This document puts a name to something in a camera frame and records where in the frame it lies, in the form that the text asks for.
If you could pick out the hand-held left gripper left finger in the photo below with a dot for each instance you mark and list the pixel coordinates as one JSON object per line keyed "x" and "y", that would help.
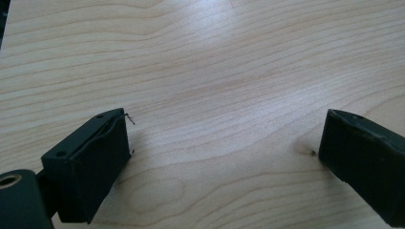
{"x": 89, "y": 171}

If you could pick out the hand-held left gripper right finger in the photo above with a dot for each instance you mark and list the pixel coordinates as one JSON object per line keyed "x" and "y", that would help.
{"x": 369, "y": 162}

